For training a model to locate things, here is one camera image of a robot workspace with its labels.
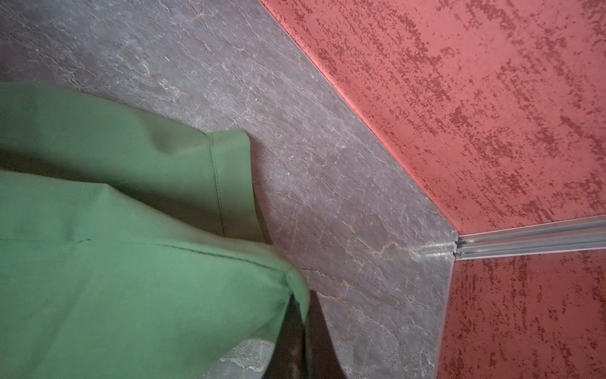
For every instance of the green skirt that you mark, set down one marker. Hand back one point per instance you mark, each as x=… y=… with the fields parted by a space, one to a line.
x=131 y=245

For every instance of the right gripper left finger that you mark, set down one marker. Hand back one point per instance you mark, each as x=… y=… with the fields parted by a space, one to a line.
x=288 y=360

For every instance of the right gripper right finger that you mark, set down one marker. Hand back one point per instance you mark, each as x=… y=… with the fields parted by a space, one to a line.
x=321 y=358

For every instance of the right aluminium corner post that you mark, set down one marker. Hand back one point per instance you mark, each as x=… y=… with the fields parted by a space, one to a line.
x=553 y=238

